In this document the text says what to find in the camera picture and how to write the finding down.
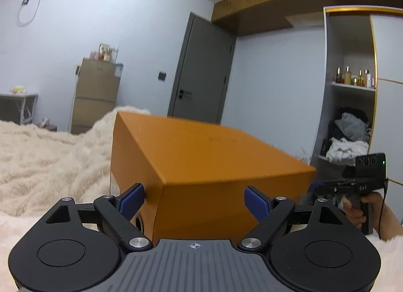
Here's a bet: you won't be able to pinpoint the orange box lid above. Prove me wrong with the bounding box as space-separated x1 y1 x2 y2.
111 111 316 243

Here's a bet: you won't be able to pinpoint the person right hand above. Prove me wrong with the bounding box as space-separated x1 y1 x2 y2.
341 192 393 239

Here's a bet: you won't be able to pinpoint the pile of clothes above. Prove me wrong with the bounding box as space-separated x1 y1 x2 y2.
321 106 372 166

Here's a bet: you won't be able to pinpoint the cream fluffy blanket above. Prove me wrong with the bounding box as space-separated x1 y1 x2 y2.
0 106 403 292

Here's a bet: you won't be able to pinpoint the grey folding table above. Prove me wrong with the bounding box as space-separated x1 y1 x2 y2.
0 92 38 125

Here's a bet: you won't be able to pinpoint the items on fridge top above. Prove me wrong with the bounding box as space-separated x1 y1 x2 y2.
89 43 119 63

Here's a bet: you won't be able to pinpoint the grey room door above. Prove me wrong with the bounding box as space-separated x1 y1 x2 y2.
167 13 236 124

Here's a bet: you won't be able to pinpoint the grey wall switch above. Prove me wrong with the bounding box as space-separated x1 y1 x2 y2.
158 72 167 81

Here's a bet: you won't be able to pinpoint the white wall cable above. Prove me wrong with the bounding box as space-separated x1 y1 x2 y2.
17 0 48 28

